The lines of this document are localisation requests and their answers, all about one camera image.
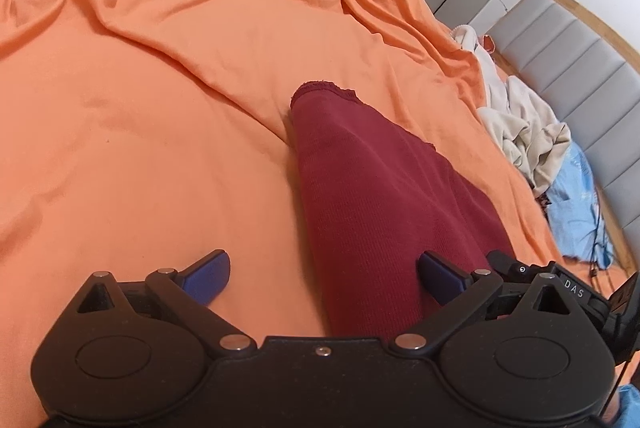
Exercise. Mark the grey padded wooden headboard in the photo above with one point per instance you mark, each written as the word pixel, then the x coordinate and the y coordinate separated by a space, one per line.
pixel 580 68

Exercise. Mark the dark red long-sleeved shirt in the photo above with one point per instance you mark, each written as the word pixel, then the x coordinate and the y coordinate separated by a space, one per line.
pixel 380 208

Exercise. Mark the orange bed sheet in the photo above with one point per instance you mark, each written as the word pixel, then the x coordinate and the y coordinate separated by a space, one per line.
pixel 175 83

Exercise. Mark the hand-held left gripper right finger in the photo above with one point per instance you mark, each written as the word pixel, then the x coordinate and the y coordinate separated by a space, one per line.
pixel 440 280

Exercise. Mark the cream white cloth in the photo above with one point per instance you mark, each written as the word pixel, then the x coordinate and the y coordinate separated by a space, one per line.
pixel 520 118

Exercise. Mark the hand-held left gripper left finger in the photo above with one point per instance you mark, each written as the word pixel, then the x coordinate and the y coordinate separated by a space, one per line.
pixel 207 278

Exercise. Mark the small orange cloth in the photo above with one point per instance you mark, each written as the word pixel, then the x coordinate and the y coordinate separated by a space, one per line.
pixel 487 44

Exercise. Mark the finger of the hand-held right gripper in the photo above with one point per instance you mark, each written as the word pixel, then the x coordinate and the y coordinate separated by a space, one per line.
pixel 510 268

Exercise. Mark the person's right forearm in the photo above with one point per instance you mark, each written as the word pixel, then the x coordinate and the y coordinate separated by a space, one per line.
pixel 627 408

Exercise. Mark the light blue cloth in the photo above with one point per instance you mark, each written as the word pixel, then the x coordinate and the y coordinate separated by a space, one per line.
pixel 575 208

